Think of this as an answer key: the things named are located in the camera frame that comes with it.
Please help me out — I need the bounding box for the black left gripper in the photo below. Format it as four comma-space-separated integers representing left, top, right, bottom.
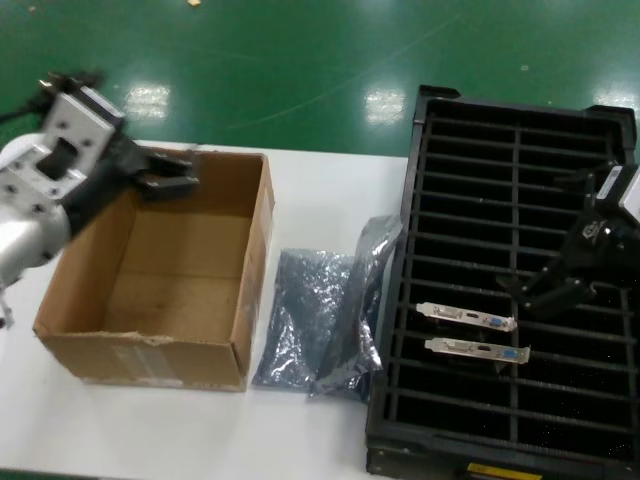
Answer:
62, 137, 202, 244

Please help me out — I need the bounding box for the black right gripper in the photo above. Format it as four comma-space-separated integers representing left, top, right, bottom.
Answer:
494, 197, 629, 322

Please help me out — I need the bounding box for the graphics card with silver bracket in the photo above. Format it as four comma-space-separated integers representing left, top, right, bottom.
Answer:
415, 301, 517, 332
423, 337, 532, 366

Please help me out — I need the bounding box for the grey antistatic bag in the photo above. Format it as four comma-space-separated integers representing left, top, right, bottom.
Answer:
251, 247, 359, 389
307, 214, 404, 401

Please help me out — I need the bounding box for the black slotted plastic container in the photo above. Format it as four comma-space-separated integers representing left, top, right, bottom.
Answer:
364, 84, 640, 476

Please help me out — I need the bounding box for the open brown cardboard box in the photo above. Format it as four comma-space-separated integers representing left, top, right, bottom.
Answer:
32, 144, 276, 394

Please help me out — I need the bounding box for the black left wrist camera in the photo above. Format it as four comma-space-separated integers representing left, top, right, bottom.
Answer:
74, 79, 127, 126

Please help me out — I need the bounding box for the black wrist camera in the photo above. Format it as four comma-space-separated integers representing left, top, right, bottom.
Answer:
594, 163, 629, 204
74, 79, 127, 126

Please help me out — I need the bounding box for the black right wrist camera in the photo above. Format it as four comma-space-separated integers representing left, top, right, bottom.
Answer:
594, 163, 629, 204

